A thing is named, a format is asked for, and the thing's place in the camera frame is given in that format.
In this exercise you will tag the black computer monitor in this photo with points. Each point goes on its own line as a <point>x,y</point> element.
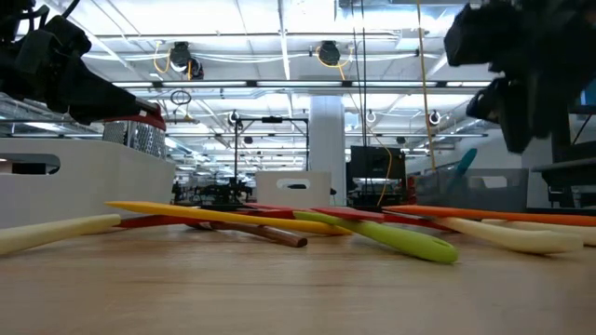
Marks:
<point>589,97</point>

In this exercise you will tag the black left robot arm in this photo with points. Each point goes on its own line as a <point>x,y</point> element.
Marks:
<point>11,7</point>

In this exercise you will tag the red silicone spoon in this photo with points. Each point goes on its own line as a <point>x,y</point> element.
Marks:
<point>153,222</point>

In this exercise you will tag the orange silicone spatula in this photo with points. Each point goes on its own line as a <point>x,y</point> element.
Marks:
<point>512,215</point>

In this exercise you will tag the grey translucent plastic bin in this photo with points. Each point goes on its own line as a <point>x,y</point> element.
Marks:
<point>503,195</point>

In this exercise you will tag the teal silicone spatula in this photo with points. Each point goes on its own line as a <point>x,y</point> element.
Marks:
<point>465,160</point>

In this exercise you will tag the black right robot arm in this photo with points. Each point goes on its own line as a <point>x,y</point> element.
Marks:
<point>582,37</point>

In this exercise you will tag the grey computer desk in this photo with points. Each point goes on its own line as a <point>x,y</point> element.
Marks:
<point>568,167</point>

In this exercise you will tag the metal box grater red trim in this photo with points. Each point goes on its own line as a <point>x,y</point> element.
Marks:
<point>139,139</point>

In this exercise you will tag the red silicone spatula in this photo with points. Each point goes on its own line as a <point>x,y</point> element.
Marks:
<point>354,214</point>

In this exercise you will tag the green silicone spoon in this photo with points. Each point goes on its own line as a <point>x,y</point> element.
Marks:
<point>410,244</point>

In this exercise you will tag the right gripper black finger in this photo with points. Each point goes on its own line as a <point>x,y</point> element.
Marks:
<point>535,116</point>
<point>491,104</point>

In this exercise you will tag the yellow silicone spoon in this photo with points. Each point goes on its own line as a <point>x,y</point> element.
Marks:
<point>186,212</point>

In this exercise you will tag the black equipment cart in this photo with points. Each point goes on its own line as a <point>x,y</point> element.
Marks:
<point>372,163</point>

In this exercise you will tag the brown wooden spoon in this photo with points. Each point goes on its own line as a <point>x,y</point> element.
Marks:
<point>279,237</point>

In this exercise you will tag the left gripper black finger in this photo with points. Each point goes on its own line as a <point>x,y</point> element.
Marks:
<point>135,112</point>
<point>98,93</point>

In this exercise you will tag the white building column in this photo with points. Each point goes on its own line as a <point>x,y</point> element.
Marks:
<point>326,139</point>

